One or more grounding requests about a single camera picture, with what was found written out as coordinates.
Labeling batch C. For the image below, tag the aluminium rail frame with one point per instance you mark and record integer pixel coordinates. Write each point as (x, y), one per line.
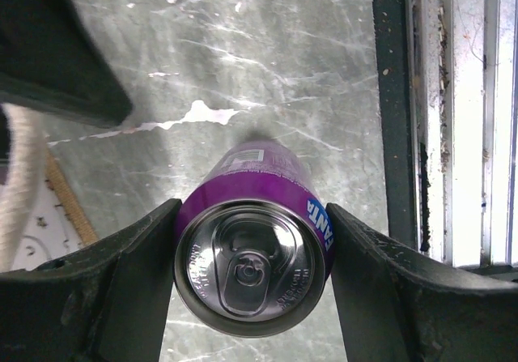
(463, 78)

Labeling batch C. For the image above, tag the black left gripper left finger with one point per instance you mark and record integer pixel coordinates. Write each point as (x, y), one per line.
(106, 302)

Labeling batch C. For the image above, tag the canvas jute cat-print bag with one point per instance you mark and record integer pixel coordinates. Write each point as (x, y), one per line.
(41, 218)

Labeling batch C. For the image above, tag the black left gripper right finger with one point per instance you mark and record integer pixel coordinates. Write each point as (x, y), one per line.
(395, 304)

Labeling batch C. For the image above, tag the purple soda can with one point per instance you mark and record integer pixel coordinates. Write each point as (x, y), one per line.
(253, 242)

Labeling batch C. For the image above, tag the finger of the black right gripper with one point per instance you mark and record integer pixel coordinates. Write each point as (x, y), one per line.
(51, 65)

